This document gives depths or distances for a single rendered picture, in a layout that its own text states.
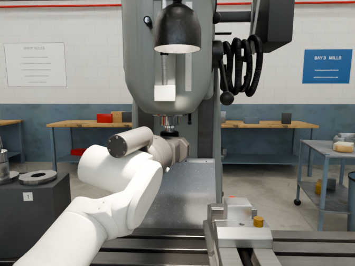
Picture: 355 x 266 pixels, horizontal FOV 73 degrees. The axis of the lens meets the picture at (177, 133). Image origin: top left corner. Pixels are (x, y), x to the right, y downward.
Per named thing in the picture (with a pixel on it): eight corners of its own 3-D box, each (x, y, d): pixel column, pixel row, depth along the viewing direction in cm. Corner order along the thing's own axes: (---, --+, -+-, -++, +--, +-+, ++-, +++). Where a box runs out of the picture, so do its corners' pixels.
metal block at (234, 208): (251, 228, 60) (252, 206, 59) (226, 228, 60) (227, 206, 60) (245, 218, 65) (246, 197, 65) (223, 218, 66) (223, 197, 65)
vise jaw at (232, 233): (272, 248, 55) (273, 232, 54) (217, 248, 55) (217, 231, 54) (263, 233, 60) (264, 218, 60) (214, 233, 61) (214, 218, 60)
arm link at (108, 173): (162, 188, 46) (135, 216, 35) (113, 172, 49) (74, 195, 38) (173, 131, 44) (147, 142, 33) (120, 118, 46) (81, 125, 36)
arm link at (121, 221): (164, 182, 42) (124, 256, 31) (118, 168, 44) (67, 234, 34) (164, 154, 38) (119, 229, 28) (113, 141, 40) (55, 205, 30)
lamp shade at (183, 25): (162, 42, 32) (162, -9, 31) (147, 51, 38) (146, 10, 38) (209, 46, 35) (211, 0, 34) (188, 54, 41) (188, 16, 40)
